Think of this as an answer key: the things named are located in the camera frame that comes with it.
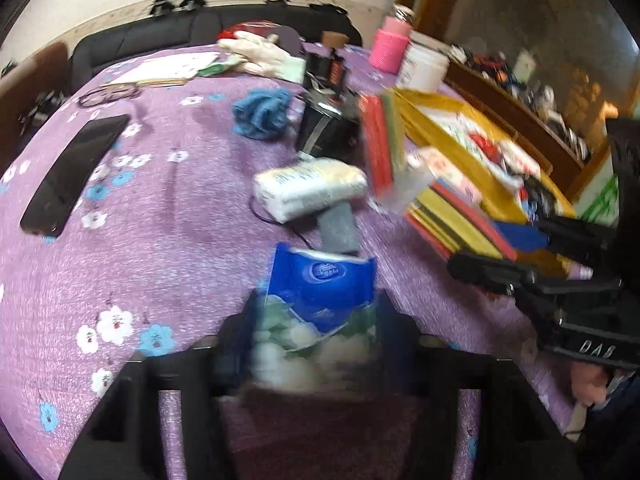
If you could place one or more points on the white plastic jar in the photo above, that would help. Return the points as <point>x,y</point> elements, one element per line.
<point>422,65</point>

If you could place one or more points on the white cream soft pack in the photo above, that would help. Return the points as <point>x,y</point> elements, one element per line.
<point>305,185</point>

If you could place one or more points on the yellow box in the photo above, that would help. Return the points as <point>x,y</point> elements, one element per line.
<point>440,120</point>

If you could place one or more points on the pink knit sleeved bottle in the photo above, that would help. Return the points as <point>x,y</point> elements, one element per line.
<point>390,42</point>

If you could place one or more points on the person's right forearm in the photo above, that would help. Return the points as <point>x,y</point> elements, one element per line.
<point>615,435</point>

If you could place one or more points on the green white bag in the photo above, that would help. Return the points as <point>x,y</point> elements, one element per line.
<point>600,200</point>

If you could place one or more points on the person's right hand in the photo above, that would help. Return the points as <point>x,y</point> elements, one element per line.
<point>587,385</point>

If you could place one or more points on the black tool bundle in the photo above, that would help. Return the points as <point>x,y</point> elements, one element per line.
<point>42,106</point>

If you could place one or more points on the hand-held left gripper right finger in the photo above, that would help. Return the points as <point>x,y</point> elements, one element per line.
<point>395,345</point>

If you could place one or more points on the white paper booklet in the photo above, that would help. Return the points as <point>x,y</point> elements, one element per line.
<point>160,67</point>

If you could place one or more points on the dark framed eyeglasses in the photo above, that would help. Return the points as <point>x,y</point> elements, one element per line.
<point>110,95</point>

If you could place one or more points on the black bottle with cork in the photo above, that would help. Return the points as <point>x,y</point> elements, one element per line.
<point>325,70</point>

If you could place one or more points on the wooden sideboard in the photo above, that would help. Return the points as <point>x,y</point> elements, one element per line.
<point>520,110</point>

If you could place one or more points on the black clamp device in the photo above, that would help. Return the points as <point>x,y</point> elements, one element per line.
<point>193,1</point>
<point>164,6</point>

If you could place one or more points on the multicoloured cloth pack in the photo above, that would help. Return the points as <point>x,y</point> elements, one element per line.
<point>460,220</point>
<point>382,150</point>

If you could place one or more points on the red plastic bag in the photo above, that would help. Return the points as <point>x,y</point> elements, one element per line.
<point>247,29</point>

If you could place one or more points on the brown wooden block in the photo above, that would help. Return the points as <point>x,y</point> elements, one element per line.
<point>335,39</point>

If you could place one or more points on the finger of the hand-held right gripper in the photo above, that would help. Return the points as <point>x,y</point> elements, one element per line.
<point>490,272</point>
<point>520,236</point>

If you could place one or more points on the blue knit cloth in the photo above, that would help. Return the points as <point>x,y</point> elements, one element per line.
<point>262,112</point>

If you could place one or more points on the dark round pad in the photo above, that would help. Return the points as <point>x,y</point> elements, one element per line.
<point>289,39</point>

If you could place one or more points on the red white packet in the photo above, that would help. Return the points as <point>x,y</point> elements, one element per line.
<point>487,147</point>

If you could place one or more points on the black power adapter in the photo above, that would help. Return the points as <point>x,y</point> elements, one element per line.
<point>340,225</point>

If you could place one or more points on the black cylindrical motor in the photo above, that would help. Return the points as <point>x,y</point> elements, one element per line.
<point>327,127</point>

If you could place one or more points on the purple floral tablecloth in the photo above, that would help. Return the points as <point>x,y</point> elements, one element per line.
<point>175,270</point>

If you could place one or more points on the brown chair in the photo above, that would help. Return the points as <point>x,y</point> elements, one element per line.
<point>30,75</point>

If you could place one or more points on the black sofa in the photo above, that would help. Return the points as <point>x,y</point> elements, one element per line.
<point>150,35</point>

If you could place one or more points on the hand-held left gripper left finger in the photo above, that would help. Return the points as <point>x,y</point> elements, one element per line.
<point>235,345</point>

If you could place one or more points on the blue white soft pack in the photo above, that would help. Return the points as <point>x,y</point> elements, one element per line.
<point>315,305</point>

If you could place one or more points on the black smartphone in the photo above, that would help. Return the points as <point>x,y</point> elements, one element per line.
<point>75,175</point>

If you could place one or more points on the pale pink white packet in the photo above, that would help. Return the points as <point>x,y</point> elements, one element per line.
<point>407,182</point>

